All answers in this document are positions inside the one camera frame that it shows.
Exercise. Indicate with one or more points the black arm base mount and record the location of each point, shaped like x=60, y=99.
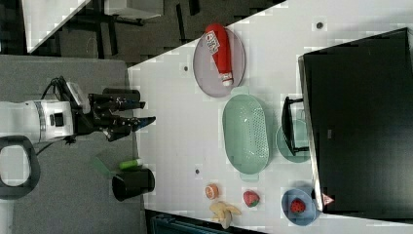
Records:
x=20, y=170

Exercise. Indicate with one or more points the black cylindrical cup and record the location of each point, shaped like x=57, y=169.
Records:
x=130, y=184

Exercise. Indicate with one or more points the strawberry on table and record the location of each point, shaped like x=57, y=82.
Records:
x=251, y=198

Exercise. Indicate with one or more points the mint green oval strainer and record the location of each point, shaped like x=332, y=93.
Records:
x=245, y=131

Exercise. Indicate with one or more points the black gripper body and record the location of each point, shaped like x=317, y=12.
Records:
x=91, y=115

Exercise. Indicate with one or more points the grey round plate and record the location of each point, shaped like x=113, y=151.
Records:
x=206, y=72

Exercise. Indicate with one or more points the red ketchup bottle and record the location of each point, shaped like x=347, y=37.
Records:
x=217, y=42

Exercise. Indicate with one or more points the strawberry in bowl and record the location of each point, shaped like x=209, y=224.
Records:
x=297, y=206

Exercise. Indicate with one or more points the mint green cup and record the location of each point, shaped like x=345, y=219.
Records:
x=300, y=139

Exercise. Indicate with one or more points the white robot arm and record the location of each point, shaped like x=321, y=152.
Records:
x=51, y=120

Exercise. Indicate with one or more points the peeled banana toy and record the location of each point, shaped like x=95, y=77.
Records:
x=223, y=213

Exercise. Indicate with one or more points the blue bowl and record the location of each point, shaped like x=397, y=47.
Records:
x=307, y=217

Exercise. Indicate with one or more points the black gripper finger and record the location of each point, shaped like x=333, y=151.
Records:
x=113, y=104
x=123, y=127

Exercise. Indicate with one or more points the orange half slice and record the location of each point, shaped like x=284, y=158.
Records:
x=212, y=191

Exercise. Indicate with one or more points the green marker pen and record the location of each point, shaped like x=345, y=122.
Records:
x=130, y=165

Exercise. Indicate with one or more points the black toaster oven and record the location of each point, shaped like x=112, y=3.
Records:
x=358, y=101

